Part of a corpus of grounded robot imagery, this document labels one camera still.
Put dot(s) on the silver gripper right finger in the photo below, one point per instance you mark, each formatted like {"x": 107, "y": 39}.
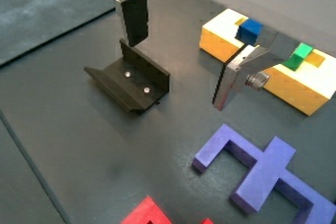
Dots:
{"x": 244, "y": 68}

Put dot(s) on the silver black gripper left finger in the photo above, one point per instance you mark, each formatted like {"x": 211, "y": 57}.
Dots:
{"x": 133, "y": 14}

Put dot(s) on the purple comb-shaped block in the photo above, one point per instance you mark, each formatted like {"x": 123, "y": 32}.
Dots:
{"x": 268, "y": 175}

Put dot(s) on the yellow slotted board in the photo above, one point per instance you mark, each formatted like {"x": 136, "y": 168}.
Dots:
{"x": 307, "y": 87}

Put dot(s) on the blue rectangular bar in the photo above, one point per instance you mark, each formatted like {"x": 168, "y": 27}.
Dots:
{"x": 248, "y": 32}

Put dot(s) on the green rectangular bar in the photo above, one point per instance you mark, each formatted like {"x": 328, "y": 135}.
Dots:
{"x": 297, "y": 57}

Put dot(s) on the red comb-shaped block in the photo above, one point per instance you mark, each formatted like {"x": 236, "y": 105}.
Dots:
{"x": 147, "y": 213}

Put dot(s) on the black angle bracket fixture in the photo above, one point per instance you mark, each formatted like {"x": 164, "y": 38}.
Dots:
{"x": 133, "y": 81}

